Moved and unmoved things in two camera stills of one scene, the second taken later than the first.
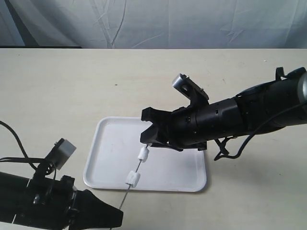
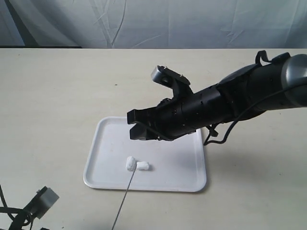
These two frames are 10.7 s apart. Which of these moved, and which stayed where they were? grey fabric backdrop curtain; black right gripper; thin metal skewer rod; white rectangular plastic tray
Moved: black right gripper; thin metal skewer rod
Stayed: white rectangular plastic tray; grey fabric backdrop curtain
